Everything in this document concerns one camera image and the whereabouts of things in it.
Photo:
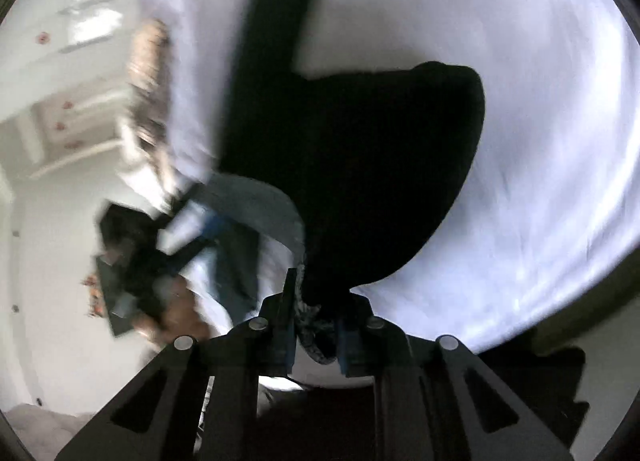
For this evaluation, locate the dark teal patterned pant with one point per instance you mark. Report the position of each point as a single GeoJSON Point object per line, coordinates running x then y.
{"type": "Point", "coordinates": [352, 171]}

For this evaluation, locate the person's left hand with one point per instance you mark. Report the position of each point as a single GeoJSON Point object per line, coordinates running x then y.
{"type": "Point", "coordinates": [179, 318]}

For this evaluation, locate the white wardrobe with red flowers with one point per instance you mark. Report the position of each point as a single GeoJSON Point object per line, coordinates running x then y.
{"type": "Point", "coordinates": [63, 80]}

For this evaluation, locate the white plush bed blanket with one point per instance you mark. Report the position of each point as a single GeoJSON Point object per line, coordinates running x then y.
{"type": "Point", "coordinates": [471, 166]}

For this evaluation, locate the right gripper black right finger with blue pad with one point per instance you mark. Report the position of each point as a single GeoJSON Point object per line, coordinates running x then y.
{"type": "Point", "coordinates": [436, 400]}

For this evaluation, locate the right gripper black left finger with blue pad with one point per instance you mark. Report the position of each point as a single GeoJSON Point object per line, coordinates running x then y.
{"type": "Point", "coordinates": [195, 400]}

